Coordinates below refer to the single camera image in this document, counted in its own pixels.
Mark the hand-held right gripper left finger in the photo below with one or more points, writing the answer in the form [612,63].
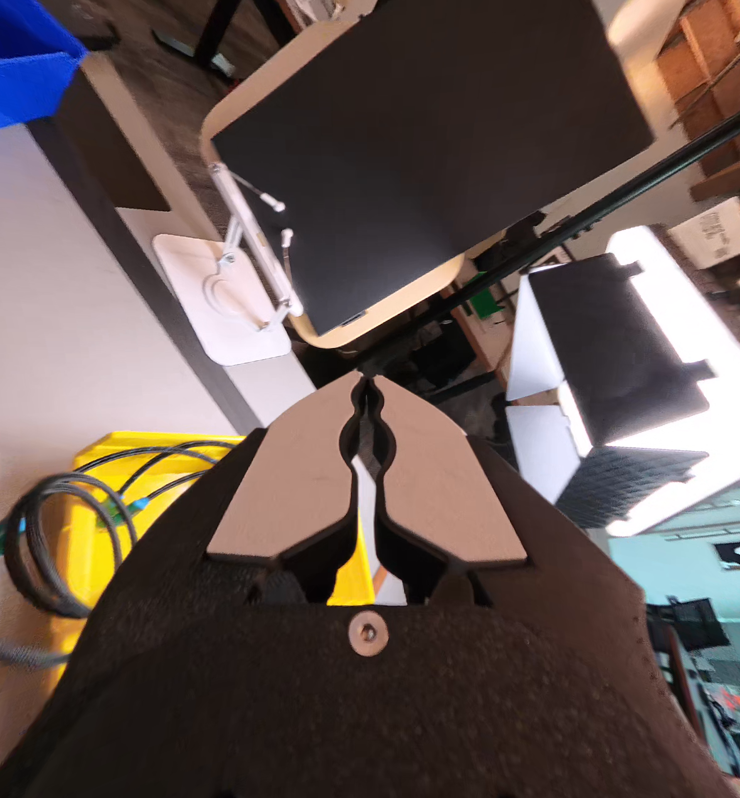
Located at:
[289,492]

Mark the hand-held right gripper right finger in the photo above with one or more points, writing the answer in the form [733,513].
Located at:
[445,492]

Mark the yellow plastic bin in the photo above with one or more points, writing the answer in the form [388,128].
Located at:
[89,561]

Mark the blue plastic bin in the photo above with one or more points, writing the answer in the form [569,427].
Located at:
[14,81]

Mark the green plastic bin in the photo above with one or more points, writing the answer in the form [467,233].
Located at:
[483,302]

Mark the studio panel light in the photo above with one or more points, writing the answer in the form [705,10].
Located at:
[619,349]

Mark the black monitor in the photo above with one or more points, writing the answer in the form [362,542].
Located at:
[688,623]

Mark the black-faced wooden board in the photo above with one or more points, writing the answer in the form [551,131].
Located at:
[407,156]

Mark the white labelled box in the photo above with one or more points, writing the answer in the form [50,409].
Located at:
[713,234]

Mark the light stand pole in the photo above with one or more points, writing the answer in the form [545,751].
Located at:
[669,167]

